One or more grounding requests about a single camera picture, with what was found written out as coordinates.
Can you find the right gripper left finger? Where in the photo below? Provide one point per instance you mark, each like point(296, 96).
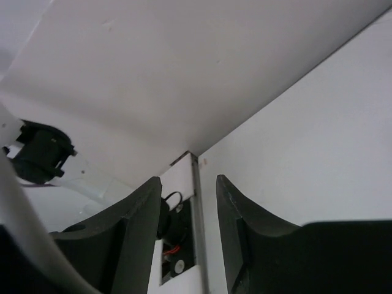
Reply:
point(111, 250)

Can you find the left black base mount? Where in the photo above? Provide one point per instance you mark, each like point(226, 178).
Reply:
point(176, 233)

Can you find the left metal side rail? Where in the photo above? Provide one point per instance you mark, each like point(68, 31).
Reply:
point(198, 224)

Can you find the white grey headphones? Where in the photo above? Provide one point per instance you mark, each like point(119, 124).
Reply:
point(31, 237)

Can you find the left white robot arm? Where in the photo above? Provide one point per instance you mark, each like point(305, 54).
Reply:
point(46, 157)

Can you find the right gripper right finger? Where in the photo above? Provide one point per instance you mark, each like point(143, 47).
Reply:
point(264, 253)

